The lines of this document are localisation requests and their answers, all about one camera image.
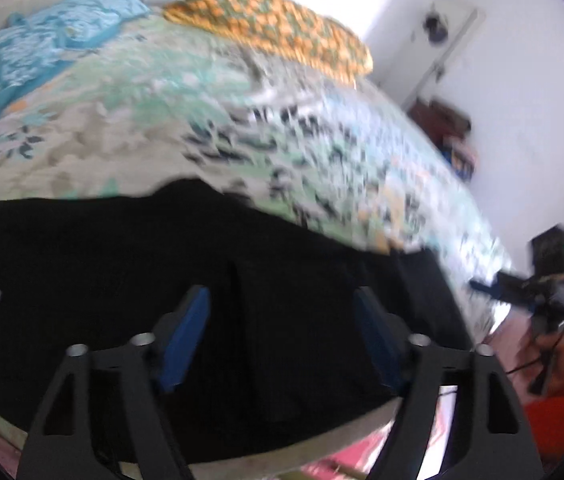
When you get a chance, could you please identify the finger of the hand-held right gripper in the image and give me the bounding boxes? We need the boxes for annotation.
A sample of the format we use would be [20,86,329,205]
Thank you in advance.
[469,271,530,307]

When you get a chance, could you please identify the bed with floral sheet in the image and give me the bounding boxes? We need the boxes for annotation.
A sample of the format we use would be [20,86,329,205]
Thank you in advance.
[0,10,518,480]

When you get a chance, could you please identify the person's right hand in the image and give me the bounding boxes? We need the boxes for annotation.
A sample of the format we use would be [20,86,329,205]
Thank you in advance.
[516,329,564,397]

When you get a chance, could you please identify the pile of colourful clothes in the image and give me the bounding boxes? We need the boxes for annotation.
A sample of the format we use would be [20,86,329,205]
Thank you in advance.
[449,140,478,173]

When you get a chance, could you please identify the orange floral pillow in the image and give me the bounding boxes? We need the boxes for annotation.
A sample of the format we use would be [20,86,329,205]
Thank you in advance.
[162,0,375,87]

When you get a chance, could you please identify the patterned red rug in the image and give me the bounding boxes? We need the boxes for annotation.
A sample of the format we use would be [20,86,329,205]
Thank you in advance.
[301,422,397,480]

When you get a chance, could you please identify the dark wooden cabinet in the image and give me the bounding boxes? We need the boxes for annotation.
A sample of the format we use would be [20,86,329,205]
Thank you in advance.
[408,99,478,182]

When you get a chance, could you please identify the olive folded cloth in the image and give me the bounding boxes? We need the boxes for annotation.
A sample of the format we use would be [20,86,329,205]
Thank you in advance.
[429,100,472,132]

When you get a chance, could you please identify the black pants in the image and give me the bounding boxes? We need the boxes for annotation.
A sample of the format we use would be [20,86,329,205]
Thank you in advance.
[0,179,476,467]

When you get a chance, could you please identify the dark hanging item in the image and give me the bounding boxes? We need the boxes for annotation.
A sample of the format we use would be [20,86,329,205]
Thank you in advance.
[423,9,450,42]

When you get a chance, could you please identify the white door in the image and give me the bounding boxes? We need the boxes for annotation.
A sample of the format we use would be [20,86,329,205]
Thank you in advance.
[401,6,480,113]

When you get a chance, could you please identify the blue floral pillow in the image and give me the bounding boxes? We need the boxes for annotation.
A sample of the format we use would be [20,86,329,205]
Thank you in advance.
[0,24,115,135]
[8,0,153,51]

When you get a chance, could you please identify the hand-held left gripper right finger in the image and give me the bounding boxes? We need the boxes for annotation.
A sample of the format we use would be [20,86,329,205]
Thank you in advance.
[353,287,545,480]

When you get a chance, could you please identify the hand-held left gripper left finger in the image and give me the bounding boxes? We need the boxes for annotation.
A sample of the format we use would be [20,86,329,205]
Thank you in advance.
[16,285,211,480]

